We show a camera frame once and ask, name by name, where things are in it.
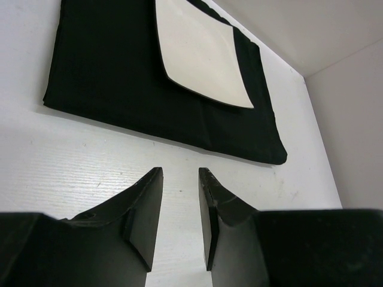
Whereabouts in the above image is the white square plate black rim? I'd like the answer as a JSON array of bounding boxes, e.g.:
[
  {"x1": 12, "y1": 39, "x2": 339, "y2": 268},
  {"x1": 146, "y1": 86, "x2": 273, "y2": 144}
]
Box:
[{"x1": 155, "y1": 1, "x2": 254, "y2": 109}]

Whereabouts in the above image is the black cloth placemat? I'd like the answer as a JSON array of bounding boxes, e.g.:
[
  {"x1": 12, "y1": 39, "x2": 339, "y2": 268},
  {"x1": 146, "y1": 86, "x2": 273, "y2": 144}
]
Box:
[{"x1": 43, "y1": 1, "x2": 287, "y2": 165}]

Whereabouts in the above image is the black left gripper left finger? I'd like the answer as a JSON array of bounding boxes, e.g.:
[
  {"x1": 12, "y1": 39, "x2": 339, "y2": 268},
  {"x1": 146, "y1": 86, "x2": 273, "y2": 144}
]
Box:
[{"x1": 1, "y1": 167, "x2": 163, "y2": 286}]

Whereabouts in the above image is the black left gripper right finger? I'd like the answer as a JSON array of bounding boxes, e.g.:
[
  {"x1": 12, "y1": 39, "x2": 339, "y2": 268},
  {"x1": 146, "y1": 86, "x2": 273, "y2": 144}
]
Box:
[{"x1": 199, "y1": 167, "x2": 382, "y2": 286}]

